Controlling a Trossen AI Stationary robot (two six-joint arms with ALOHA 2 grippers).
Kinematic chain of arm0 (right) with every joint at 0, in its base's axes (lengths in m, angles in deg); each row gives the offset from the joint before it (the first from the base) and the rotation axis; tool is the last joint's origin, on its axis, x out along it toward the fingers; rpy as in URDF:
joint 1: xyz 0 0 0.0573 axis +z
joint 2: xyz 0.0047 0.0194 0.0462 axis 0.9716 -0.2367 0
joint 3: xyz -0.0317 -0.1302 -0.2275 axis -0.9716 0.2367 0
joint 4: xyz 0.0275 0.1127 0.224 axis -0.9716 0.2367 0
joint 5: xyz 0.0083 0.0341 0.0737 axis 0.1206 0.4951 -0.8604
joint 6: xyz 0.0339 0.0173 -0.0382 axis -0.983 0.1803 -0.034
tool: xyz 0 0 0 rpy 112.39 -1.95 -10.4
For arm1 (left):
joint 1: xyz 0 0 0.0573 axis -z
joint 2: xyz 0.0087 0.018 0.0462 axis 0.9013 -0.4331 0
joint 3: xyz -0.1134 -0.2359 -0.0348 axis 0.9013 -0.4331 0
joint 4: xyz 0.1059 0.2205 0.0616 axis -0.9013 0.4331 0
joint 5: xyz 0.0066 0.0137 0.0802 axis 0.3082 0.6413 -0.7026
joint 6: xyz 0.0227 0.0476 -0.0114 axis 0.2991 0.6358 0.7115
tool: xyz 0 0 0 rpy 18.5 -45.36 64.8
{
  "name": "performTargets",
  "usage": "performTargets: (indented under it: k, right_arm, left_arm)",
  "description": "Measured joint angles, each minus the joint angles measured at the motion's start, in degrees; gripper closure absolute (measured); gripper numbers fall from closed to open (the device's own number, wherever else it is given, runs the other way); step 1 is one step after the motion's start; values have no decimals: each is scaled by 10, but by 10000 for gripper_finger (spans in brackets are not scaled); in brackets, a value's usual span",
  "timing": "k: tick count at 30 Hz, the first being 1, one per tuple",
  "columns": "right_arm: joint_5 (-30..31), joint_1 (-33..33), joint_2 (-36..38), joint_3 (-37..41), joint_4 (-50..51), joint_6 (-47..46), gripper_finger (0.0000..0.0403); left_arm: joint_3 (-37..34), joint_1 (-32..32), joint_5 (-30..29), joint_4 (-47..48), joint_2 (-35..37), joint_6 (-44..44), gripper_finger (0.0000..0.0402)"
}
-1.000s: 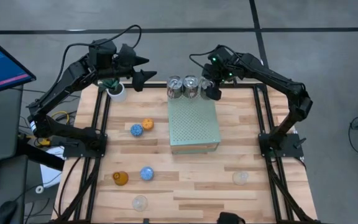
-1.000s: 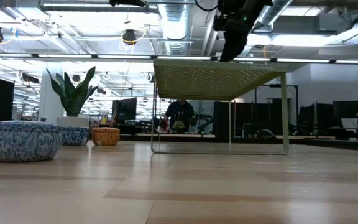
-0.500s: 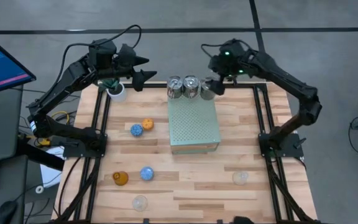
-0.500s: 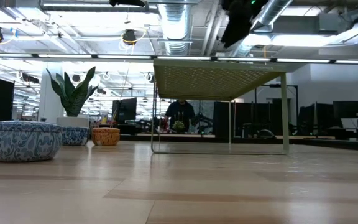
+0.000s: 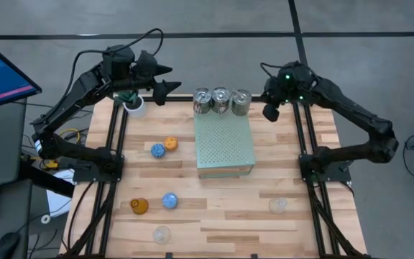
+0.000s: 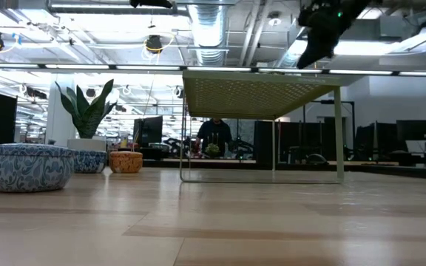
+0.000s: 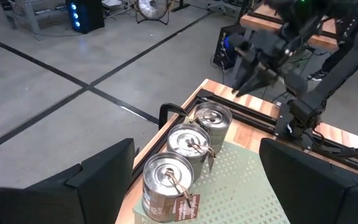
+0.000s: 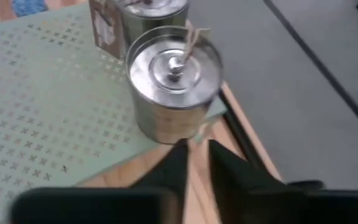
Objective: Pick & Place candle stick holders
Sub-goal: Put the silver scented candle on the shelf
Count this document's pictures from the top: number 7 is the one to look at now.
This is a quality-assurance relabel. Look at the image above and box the round floor fan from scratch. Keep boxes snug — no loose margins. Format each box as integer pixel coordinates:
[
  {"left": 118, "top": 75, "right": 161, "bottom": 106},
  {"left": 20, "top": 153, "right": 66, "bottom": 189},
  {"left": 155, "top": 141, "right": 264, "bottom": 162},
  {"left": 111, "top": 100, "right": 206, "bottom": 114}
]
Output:
[{"left": 135, "top": 0, "right": 170, "bottom": 25}]

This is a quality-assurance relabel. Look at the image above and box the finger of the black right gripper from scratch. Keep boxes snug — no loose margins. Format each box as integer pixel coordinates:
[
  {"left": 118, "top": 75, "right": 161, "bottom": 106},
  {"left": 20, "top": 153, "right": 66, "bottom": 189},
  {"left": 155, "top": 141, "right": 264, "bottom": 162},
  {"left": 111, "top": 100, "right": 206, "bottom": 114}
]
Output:
[
  {"left": 232, "top": 54, "right": 256, "bottom": 94},
  {"left": 237, "top": 73, "right": 278, "bottom": 97}
]

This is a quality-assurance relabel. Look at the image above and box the green perforated metal shelf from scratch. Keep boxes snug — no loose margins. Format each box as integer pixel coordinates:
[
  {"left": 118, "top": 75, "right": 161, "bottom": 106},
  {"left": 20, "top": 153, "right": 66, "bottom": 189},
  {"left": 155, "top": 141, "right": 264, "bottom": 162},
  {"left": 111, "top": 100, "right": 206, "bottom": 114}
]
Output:
[{"left": 132, "top": 139, "right": 291, "bottom": 224}]

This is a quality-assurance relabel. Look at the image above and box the black table clamp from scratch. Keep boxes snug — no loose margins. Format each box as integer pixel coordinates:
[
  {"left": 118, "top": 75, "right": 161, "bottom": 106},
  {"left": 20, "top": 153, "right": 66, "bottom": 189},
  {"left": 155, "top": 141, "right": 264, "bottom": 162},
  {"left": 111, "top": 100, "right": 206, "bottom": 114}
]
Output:
[{"left": 158, "top": 103, "right": 188, "bottom": 130}]

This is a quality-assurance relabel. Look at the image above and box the computer tower with blue lights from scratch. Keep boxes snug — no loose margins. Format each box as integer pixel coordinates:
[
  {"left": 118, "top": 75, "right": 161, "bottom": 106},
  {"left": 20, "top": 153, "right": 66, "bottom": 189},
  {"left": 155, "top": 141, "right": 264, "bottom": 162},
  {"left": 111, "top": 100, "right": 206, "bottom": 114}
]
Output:
[
  {"left": 66, "top": 0, "right": 105, "bottom": 34},
  {"left": 213, "top": 24, "right": 245, "bottom": 70}
]

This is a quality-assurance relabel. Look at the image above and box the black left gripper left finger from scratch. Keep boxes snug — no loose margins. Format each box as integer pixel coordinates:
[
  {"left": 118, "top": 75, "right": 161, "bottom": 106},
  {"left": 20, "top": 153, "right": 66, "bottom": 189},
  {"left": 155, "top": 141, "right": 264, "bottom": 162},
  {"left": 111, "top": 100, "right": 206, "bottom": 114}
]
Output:
[{"left": 0, "top": 138, "right": 135, "bottom": 224}]

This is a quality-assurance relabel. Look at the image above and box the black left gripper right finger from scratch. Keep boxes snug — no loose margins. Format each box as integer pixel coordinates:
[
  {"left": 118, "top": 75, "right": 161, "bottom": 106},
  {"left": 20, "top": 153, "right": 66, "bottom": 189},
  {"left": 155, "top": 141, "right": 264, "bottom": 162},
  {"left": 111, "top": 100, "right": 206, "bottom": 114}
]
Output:
[{"left": 259, "top": 138, "right": 358, "bottom": 224}]

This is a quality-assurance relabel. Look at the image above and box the wooden workbench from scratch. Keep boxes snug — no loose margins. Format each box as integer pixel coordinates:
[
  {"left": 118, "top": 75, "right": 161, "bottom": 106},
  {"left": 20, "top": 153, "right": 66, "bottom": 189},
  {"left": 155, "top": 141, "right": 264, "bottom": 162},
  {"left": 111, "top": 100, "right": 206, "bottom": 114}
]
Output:
[{"left": 240, "top": 1, "right": 340, "bottom": 53}]

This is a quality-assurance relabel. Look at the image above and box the metal candle can with tag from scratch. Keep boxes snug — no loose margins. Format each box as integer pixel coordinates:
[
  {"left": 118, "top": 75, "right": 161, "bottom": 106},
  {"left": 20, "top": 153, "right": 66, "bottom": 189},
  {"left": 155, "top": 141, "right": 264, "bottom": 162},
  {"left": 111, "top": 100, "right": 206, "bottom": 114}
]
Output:
[
  {"left": 183, "top": 101, "right": 233, "bottom": 154},
  {"left": 167, "top": 123, "right": 216, "bottom": 183},
  {"left": 141, "top": 151, "right": 201, "bottom": 223}
]

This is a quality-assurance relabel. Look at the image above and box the grey metal stand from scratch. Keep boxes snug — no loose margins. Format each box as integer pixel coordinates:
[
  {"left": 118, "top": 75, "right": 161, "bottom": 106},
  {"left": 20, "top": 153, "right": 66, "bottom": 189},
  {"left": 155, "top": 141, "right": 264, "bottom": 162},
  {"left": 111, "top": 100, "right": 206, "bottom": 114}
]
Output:
[{"left": 0, "top": 0, "right": 68, "bottom": 41}]

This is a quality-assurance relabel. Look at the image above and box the person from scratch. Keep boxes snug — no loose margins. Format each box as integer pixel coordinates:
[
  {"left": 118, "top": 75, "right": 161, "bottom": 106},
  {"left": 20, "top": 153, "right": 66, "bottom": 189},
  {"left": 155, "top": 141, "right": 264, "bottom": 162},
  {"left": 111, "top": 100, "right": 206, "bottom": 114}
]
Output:
[{"left": 308, "top": 40, "right": 357, "bottom": 82}]

